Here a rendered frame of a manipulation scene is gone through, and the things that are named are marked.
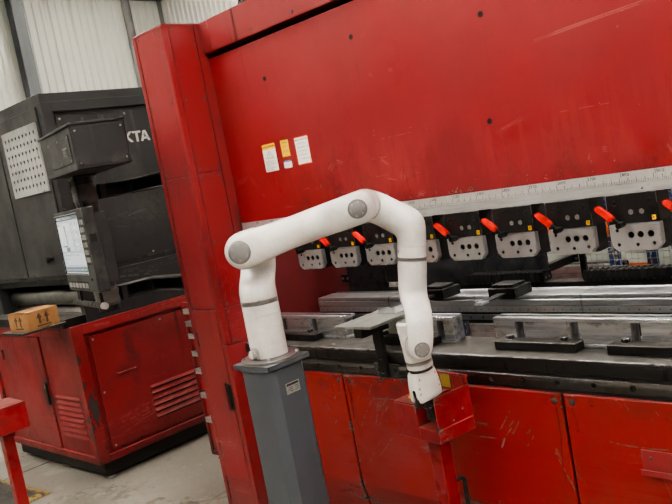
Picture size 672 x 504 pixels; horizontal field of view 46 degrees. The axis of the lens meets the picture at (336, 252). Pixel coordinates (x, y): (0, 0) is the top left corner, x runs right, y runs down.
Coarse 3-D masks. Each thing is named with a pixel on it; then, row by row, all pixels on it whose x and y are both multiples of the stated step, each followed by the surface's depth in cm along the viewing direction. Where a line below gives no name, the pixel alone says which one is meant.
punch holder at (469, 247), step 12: (444, 216) 271; (456, 216) 267; (468, 216) 264; (480, 216) 261; (456, 228) 268; (468, 228) 265; (480, 228) 261; (468, 240) 265; (480, 240) 262; (492, 240) 266; (456, 252) 270; (468, 252) 266; (480, 252) 263; (492, 252) 265
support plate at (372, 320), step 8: (376, 312) 299; (400, 312) 290; (352, 320) 292; (360, 320) 289; (368, 320) 286; (376, 320) 283; (384, 320) 281; (392, 320) 282; (336, 328) 287; (344, 328) 283; (352, 328) 280; (360, 328) 277; (368, 328) 275
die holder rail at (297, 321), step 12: (288, 312) 354; (300, 312) 348; (288, 324) 347; (300, 324) 341; (312, 324) 336; (324, 324) 330; (336, 324) 325; (324, 336) 331; (336, 336) 326; (348, 336) 320
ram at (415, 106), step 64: (384, 0) 271; (448, 0) 252; (512, 0) 236; (576, 0) 222; (640, 0) 209; (256, 64) 325; (320, 64) 299; (384, 64) 276; (448, 64) 257; (512, 64) 240; (576, 64) 226; (640, 64) 213; (256, 128) 333; (320, 128) 306; (384, 128) 282; (448, 128) 262; (512, 128) 245; (576, 128) 230; (640, 128) 216; (256, 192) 342; (320, 192) 313; (384, 192) 289; (448, 192) 268; (576, 192) 234
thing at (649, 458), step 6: (642, 450) 223; (648, 450) 222; (642, 456) 224; (648, 456) 222; (654, 456) 221; (660, 456) 220; (666, 456) 218; (642, 462) 224; (648, 462) 223; (654, 462) 221; (660, 462) 220; (666, 462) 219; (648, 468) 223; (654, 468) 222; (660, 468) 220; (666, 468) 219; (642, 474) 223; (648, 474) 222; (654, 474) 220; (660, 474) 219; (666, 474) 218
